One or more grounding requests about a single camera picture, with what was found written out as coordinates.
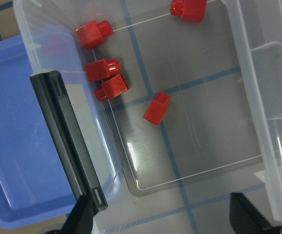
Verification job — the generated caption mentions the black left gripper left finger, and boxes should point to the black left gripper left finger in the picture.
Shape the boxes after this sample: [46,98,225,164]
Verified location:
[60,195,99,234]

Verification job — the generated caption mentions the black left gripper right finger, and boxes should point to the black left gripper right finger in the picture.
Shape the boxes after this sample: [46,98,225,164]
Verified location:
[230,193,273,234]

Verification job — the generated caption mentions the blue plastic tray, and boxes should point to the blue plastic tray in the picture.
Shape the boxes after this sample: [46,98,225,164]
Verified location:
[0,36,75,229]

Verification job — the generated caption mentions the red block lower pair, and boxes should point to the red block lower pair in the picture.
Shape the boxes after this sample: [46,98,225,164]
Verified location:
[95,75,129,102]

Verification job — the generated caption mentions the red block pair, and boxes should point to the red block pair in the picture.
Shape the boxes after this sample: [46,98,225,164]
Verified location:
[95,75,129,102]
[84,59,121,83]

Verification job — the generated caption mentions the clear plastic storage box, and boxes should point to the clear plastic storage box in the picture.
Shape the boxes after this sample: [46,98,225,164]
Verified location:
[14,0,273,234]

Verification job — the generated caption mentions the red block upper pair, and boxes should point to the red block upper pair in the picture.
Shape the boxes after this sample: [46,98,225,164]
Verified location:
[84,59,121,83]

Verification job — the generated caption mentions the clear plastic box lid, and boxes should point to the clear plastic box lid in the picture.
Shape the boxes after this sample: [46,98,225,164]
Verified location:
[224,0,282,222]

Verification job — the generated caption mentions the red block far corner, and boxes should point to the red block far corner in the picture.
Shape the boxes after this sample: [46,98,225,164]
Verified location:
[170,0,207,23]

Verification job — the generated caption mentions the black box latch handle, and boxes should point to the black box latch handle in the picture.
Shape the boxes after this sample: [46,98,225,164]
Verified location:
[30,71,107,212]

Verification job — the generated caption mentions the red block at wall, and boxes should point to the red block at wall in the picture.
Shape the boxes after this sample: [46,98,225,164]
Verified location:
[76,20,113,50]

